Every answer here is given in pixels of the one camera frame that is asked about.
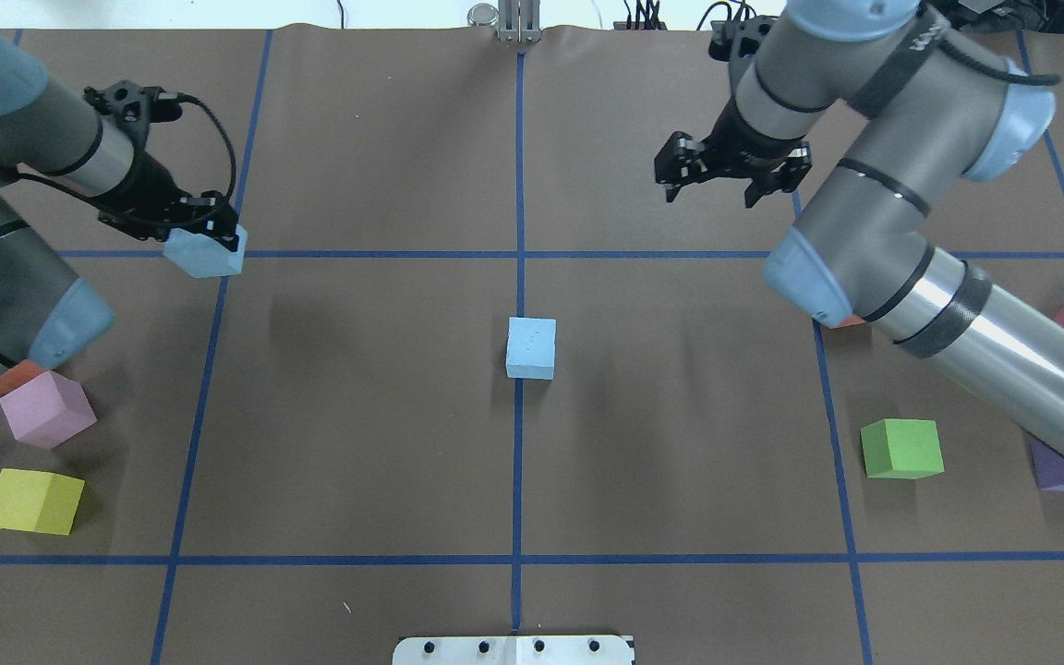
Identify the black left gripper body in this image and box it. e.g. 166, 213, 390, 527
96, 152, 183, 214

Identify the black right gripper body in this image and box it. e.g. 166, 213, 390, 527
698, 102, 795, 186

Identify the light blue foam block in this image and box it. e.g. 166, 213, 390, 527
505, 317, 556, 381
162, 225, 248, 279

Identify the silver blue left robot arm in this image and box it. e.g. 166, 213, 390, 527
0, 34, 248, 379

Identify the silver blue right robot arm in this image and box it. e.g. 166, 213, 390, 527
654, 1, 1064, 458

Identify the orange foam block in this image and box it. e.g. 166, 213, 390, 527
0, 359, 46, 397
828, 315, 868, 330

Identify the light pink foam block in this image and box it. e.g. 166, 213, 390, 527
0, 371, 98, 450

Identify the green foam block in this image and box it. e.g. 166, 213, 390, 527
860, 419, 945, 480

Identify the yellow foam block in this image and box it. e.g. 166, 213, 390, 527
0, 468, 85, 536

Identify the purple foam block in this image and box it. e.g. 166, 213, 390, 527
1029, 438, 1064, 492

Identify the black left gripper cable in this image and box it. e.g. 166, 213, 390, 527
163, 92, 239, 209

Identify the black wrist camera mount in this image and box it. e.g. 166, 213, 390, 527
81, 80, 183, 148
706, 14, 780, 67

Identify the aluminium frame post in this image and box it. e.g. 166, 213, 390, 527
465, 0, 543, 43

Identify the white pedestal column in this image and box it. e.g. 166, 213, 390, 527
392, 635, 636, 664

